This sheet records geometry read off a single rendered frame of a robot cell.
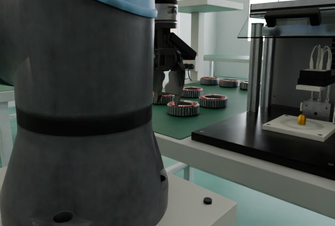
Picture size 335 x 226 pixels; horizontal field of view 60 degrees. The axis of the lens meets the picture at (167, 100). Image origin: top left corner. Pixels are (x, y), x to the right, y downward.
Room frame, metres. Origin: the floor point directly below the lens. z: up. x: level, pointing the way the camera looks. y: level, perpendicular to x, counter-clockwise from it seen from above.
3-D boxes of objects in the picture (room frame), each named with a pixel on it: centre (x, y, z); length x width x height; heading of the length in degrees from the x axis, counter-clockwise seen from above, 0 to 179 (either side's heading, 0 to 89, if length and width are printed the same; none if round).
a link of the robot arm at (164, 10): (0.75, 0.01, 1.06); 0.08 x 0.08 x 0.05
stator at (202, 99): (1.11, -0.18, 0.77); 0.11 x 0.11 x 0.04
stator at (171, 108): (0.99, -0.05, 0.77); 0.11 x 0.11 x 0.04
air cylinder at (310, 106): (0.85, -0.45, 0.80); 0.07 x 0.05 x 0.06; 47
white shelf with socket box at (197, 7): (1.70, -0.17, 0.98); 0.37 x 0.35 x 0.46; 47
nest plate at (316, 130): (0.74, -0.36, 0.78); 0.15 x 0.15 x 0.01; 47
